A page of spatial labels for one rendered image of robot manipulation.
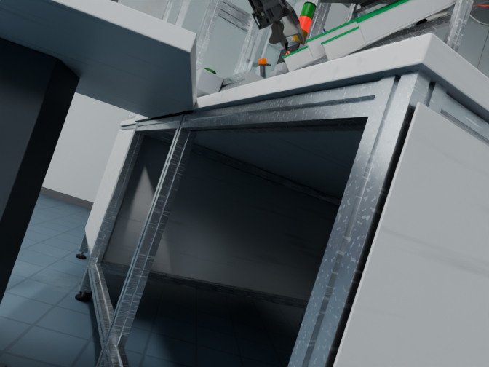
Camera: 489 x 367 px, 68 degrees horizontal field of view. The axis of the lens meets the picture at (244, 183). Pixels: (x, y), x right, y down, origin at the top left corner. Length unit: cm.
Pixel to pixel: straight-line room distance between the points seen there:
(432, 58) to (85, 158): 403
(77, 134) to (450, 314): 408
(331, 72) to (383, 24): 29
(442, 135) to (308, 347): 24
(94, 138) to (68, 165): 40
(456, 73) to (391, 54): 6
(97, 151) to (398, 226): 398
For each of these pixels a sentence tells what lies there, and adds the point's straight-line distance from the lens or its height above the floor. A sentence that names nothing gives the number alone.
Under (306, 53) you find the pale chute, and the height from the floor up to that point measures 105.
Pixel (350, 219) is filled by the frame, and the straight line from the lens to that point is 37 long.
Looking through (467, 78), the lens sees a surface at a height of 84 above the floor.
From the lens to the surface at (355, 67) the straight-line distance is 44.
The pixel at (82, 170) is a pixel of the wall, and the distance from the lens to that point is 426.
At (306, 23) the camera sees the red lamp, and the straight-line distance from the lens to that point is 146.
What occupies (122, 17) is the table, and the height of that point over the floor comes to 84.
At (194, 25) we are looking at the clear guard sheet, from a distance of 253.
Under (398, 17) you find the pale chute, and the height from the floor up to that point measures 106.
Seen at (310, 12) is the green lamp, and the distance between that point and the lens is 148.
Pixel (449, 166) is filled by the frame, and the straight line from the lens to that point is 41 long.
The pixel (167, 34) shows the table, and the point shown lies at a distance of 54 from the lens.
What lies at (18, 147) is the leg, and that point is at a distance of 96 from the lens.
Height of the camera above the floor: 67
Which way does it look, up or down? 2 degrees up
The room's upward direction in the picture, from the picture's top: 18 degrees clockwise
